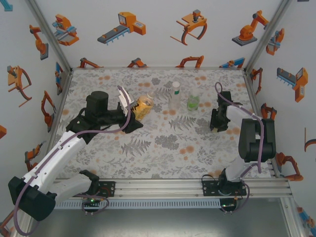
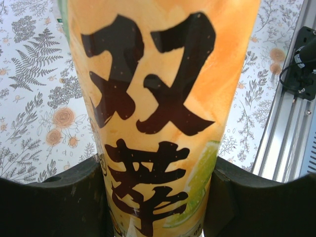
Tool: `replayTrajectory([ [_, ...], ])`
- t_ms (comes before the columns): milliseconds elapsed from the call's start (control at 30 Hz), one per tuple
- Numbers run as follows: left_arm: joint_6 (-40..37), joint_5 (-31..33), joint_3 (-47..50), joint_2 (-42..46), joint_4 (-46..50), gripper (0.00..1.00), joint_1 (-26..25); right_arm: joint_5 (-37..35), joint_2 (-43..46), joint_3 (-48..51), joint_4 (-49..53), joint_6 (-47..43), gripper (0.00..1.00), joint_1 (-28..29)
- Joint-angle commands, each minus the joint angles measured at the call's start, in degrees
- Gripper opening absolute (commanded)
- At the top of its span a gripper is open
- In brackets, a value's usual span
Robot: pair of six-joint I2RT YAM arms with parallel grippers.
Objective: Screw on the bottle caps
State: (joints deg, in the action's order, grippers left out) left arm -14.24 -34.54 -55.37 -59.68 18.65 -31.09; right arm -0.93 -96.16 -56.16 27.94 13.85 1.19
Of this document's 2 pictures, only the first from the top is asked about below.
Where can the translucent bottle cap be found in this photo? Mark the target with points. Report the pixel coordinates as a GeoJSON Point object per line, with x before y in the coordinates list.
{"type": "Point", "coordinates": [195, 92]}

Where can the aluminium frame rail with slots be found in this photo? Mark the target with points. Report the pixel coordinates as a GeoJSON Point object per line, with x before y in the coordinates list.
{"type": "Point", "coordinates": [158, 188]}

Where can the aluminium corner post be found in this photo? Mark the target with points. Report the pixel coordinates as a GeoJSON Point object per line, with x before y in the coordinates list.
{"type": "Point", "coordinates": [267, 34]}
{"type": "Point", "coordinates": [49, 34]}

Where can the green plastic bottle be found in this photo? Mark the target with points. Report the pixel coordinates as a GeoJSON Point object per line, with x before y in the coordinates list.
{"type": "Point", "coordinates": [193, 105]}

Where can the aluminium side rail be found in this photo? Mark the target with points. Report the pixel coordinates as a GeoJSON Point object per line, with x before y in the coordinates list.
{"type": "Point", "coordinates": [60, 111]}
{"type": "Point", "coordinates": [255, 106]}

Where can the aluminium frame leg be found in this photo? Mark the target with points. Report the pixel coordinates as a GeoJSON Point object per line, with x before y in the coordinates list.
{"type": "Point", "coordinates": [293, 224]}

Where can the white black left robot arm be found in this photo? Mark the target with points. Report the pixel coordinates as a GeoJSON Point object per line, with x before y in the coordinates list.
{"type": "Point", "coordinates": [56, 153]}

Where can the clear bottle with green label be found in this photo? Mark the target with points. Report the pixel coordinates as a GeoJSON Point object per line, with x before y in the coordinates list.
{"type": "Point", "coordinates": [174, 100]}

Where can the controller board with green light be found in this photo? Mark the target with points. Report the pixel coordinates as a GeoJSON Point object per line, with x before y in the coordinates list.
{"type": "Point", "coordinates": [91, 201]}
{"type": "Point", "coordinates": [227, 205]}

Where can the orange labelled drink bottle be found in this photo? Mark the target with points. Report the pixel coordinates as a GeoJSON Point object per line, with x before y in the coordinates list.
{"type": "Point", "coordinates": [144, 108]}

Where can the thin aluminium table rail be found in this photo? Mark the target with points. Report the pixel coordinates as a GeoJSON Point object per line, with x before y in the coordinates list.
{"type": "Point", "coordinates": [158, 67]}

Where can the white bottle cap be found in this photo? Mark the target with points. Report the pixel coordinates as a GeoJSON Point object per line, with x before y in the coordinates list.
{"type": "Point", "coordinates": [176, 84]}

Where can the floral tablecloth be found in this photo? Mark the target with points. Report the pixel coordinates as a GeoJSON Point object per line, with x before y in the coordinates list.
{"type": "Point", "coordinates": [148, 168]}

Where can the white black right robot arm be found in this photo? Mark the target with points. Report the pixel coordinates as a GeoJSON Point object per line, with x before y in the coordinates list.
{"type": "Point", "coordinates": [234, 170]}

